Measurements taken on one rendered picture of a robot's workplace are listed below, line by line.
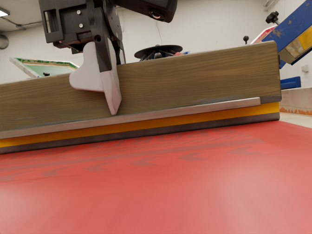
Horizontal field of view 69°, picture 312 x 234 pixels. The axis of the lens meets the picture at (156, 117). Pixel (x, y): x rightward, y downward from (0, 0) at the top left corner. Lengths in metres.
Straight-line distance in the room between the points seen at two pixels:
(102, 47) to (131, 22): 4.77
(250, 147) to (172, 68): 0.15
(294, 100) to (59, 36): 0.33
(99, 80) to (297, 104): 0.28
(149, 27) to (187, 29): 0.76
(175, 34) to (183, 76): 4.58
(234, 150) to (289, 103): 0.24
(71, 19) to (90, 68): 0.06
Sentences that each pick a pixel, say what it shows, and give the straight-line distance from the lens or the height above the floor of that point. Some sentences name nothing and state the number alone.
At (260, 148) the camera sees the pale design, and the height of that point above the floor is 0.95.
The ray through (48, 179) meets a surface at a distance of 0.18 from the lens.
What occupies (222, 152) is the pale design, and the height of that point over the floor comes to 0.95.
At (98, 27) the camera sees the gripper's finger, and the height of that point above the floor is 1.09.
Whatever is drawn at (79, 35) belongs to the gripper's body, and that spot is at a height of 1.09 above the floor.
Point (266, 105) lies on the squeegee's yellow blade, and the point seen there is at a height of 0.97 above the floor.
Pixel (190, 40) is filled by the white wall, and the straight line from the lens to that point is 4.83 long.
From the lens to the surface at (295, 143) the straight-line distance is 0.19.
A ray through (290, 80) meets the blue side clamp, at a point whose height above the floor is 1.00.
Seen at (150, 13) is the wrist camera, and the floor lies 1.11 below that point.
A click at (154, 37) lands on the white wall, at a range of 4.87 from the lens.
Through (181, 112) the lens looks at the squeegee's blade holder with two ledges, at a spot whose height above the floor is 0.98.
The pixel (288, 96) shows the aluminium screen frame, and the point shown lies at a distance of 0.41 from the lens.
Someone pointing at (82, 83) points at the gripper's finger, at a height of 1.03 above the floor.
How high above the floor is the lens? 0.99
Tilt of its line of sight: 3 degrees down
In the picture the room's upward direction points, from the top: 8 degrees counter-clockwise
